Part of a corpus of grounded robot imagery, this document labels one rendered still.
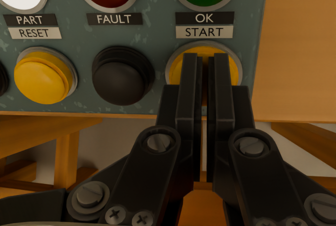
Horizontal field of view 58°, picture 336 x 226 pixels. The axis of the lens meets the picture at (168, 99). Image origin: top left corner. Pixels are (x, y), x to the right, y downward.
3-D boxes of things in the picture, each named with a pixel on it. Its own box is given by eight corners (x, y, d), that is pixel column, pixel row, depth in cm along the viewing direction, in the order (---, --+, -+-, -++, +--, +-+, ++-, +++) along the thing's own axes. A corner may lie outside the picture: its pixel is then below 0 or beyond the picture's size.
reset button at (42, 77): (80, 93, 14) (71, 109, 13) (32, 92, 15) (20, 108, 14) (67, 48, 13) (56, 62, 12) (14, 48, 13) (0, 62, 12)
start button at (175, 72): (234, 95, 14) (236, 112, 13) (172, 94, 14) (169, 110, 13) (240, 38, 12) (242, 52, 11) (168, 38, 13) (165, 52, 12)
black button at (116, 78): (152, 95, 14) (148, 111, 13) (102, 94, 14) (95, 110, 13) (147, 48, 13) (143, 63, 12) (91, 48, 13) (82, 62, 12)
